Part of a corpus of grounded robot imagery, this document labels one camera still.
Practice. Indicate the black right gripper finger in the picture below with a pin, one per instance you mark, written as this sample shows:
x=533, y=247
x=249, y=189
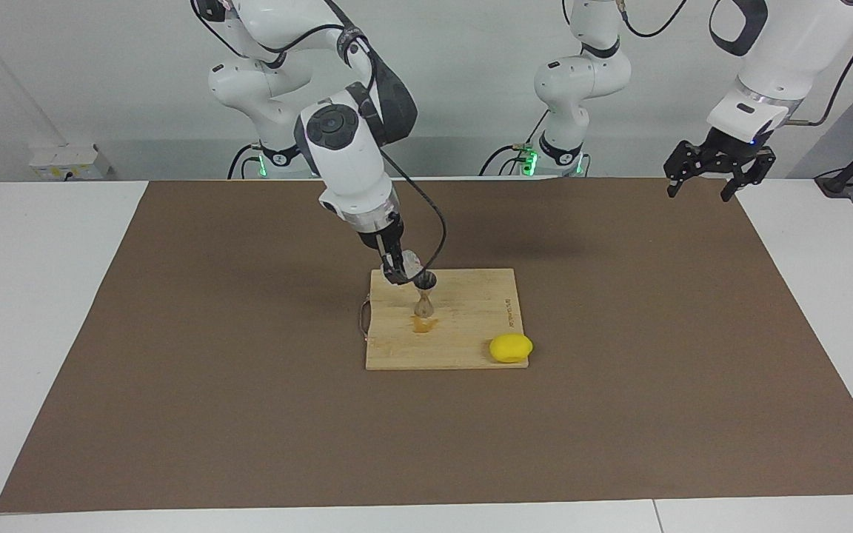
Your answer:
x=397, y=270

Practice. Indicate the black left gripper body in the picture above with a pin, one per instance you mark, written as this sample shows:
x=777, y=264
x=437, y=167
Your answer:
x=737, y=152

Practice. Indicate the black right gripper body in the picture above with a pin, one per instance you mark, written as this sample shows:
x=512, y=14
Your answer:
x=391, y=238

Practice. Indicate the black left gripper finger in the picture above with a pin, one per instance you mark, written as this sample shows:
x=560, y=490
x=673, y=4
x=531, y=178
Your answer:
x=756, y=174
x=689, y=161

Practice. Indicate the steel double jigger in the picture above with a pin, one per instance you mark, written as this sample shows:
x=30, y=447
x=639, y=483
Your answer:
x=425, y=305

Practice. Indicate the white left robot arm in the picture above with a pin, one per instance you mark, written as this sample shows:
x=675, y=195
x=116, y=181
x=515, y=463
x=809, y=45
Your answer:
x=782, y=59

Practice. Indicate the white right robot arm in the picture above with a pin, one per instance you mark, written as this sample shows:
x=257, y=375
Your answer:
x=352, y=163

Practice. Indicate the wooden cutting board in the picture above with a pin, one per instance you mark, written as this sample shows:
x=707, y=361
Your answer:
x=471, y=318

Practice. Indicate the yellow lemon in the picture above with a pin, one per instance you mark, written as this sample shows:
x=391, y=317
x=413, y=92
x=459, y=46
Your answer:
x=512, y=349

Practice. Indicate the brown table mat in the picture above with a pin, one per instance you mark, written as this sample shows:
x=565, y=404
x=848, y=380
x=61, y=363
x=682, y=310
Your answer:
x=249, y=429

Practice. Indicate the white wall power strip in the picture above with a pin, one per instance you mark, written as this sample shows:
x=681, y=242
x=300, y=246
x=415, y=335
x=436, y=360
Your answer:
x=52, y=159

